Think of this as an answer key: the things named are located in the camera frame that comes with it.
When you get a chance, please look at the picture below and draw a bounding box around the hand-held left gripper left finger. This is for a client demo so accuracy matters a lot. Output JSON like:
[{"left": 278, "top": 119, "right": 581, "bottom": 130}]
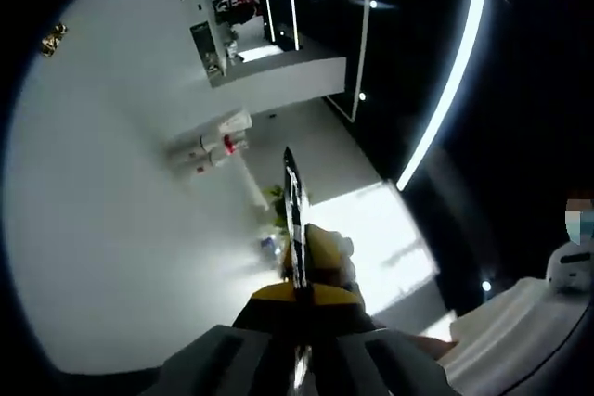
[{"left": 138, "top": 283, "right": 302, "bottom": 396}]

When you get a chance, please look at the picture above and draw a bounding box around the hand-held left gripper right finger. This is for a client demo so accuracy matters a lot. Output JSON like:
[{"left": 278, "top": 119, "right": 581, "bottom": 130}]
[{"left": 306, "top": 286, "right": 460, "bottom": 396}]

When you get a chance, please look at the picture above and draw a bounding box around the white skincare bottle red collar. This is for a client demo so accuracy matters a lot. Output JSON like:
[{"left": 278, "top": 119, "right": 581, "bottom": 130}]
[{"left": 185, "top": 133, "right": 251, "bottom": 160}]

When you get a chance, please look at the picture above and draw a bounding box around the tall white skincare tube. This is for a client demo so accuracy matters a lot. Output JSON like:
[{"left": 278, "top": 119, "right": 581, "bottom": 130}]
[{"left": 174, "top": 108, "right": 254, "bottom": 149}]

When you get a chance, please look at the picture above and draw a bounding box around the gold foil skincare sachet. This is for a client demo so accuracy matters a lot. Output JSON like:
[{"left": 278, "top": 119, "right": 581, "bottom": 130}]
[{"left": 40, "top": 22, "right": 69, "bottom": 58}]

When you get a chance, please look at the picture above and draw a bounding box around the potted green plant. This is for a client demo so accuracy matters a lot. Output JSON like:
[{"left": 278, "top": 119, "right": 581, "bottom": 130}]
[{"left": 262, "top": 185, "right": 299, "bottom": 231}]

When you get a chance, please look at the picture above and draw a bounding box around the person's white shirt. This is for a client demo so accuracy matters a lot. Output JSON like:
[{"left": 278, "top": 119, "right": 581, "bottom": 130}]
[{"left": 435, "top": 275, "right": 594, "bottom": 396}]

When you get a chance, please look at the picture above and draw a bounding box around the long ceiling light strip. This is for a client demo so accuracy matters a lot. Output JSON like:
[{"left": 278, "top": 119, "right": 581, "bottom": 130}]
[{"left": 395, "top": 0, "right": 488, "bottom": 193}]

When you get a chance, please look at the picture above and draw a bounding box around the white chest device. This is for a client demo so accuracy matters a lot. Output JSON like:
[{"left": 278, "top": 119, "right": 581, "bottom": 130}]
[{"left": 545, "top": 241, "right": 594, "bottom": 296}]

